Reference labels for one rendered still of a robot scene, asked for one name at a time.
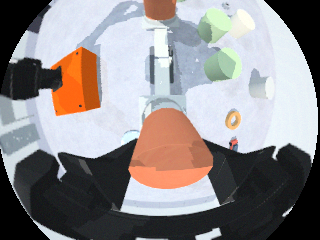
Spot orange ring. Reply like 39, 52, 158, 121
225, 111, 240, 129

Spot orange cylinder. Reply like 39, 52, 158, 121
128, 108, 213, 189
143, 0, 177, 20

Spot red toy car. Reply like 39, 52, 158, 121
229, 139, 239, 151

